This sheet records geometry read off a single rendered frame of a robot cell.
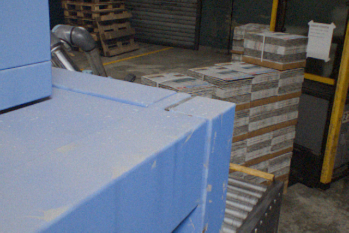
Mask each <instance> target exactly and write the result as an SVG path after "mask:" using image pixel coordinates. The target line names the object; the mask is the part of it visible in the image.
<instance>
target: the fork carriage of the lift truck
mask: <svg viewBox="0 0 349 233"><path fill-rule="evenodd" d="M292 153H293V154H292V158H291V161H290V171H289V173H290V174H289V175H292V176H294V177H297V178H298V179H299V180H298V181H300V182H302V183H305V184H307V185H309V186H312V187H314V186H316V185H317V178H318V172H319V168H320V162H321V155H322V154H321V153H320V152H317V151H314V150H311V149H309V148H307V147H304V146H301V145H299V144H296V143H293V151H292Z"/></svg>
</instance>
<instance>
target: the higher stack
mask: <svg viewBox="0 0 349 233"><path fill-rule="evenodd" d="M308 40H309V38H308V37H305V36H301V35H294V34H289V33H286V34H285V33H281V32H275V31H260V32H251V33H246V35H245V40H244V51H243V54H244V55H243V56H244V57H249V58H257V59H261V61H262V60H264V61H269V62H274V63H279V64H289V63H296V62H303V61H305V60H306V57H307V51H306V49H307V45H308ZM248 63H249V62H248ZM250 64H253V63H250ZM254 65H257V64H254ZM258 66H260V67H265V66H262V65H258ZM265 68H269V67H265ZM269 69H273V70H277V71H278V72H280V77H279V80H278V81H279V83H278V93H277V95H278V96H279V95H284V94H289V93H293V92H299V91H301V88H302V82H303V80H304V68H302V67H300V68H293V69H287V70H278V69H274V68H269ZM299 99H300V98H299V97H294V98H290V99H286V100H281V101H276V104H275V106H276V107H275V110H274V111H275V112H274V117H275V119H274V120H275V121H274V124H273V125H274V126H276V125H278V124H282V123H285V122H289V121H293V120H297V118H298V107H299ZM295 131H296V126H295V125H292V126H289V127H286V128H282V129H279V130H275V131H272V133H273V135H272V139H271V148H270V153H274V152H276V151H279V150H283V149H284V150H285V149H287V148H290V147H293V143H294V138H295V133H296V132H295ZM292 154H293V153H292V152H289V153H286V154H285V153H284V154H281V155H279V156H276V157H274V158H271V159H268V173H270V174H273V175H275V178H276V177H279V176H281V175H283V174H287V173H289V171H290V161H291V158H292ZM280 181H283V182H284V190H283V194H285V193H286V192H287V184H288V178H286V179H282V180H280Z"/></svg>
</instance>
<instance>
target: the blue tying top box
mask: <svg viewBox="0 0 349 233"><path fill-rule="evenodd" d="M50 59H51V50H50V18H49V2H48V0H0V111H1V110H4V109H8V108H10V107H14V106H18V105H21V104H25V103H29V102H31V101H35V100H38V99H41V98H45V97H49V96H51V95H52V63H51V62H50Z"/></svg>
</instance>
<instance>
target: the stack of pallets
mask: <svg viewBox="0 0 349 233"><path fill-rule="evenodd" d="M114 1H115V0H63V1H62V8H63V9H64V18H65V22H66V25H68V26H80V27H83V28H85V29H86V30H87V31H88V32H89V33H90V34H91V35H92V37H93V38H94V40H95V42H96V44H97V51H98V54H99V55H101V54H103V51H102V52H101V49H103V48H102V46H101V43H102V42H101V41H100V37H99V34H100V33H99V32H98V25H97V24H96V20H95V17H97V16H99V17H100V16H106V15H115V11H121V14H125V13H128V10H127V9H125V3H126V2H127V0H121V1H119V2H114ZM70 4H74V5H75V6H73V7H70ZM113 4H117V5H118V8H113ZM100 5H103V6H100ZM72 11H74V12H77V13H75V14H72V13H71V12H72ZM105 13H106V14H105ZM73 19H77V20H73ZM75 49H79V52H84V51H82V49H81V47H79V46H75V47H74V45H73V46H72V47H71V50H75Z"/></svg>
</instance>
